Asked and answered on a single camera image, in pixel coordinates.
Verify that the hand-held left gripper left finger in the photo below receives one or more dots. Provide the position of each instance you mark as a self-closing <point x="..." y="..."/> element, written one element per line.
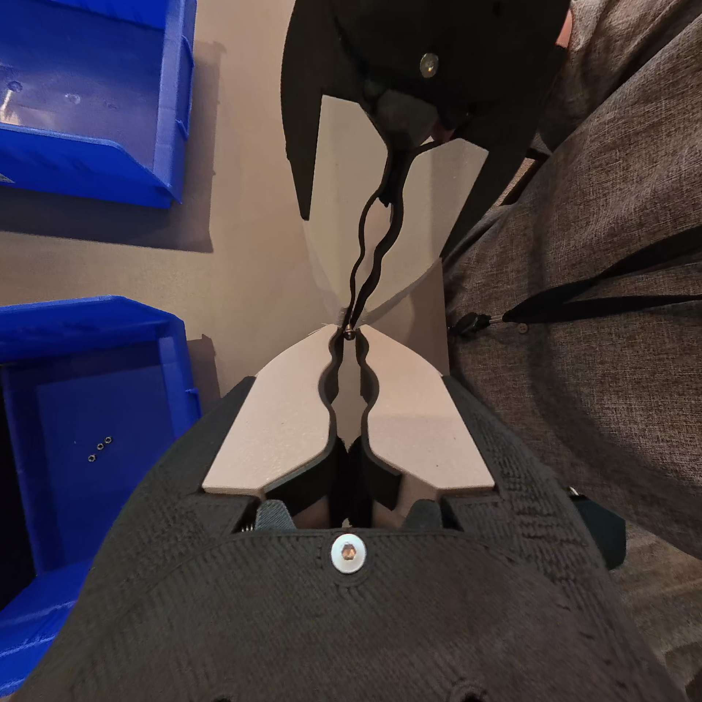
<point x="274" y="428"/>

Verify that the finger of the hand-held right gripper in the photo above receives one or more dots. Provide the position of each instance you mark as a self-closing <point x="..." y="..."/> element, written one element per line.
<point x="340" y="175"/>
<point x="433" y="208"/>

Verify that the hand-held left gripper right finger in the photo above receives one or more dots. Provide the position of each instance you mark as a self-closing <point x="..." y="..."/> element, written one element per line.
<point x="428" y="433"/>

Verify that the blue bin with black divider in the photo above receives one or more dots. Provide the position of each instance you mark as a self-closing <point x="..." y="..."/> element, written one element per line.
<point x="137" y="493"/>

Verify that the blue plastic bin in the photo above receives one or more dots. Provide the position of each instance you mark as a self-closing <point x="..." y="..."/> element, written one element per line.
<point x="82" y="164"/>

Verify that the person's grey shirt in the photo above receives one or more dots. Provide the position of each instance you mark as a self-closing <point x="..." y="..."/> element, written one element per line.
<point x="576" y="384"/>

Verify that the black bin divider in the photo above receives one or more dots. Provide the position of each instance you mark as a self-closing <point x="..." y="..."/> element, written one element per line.
<point x="14" y="493"/>

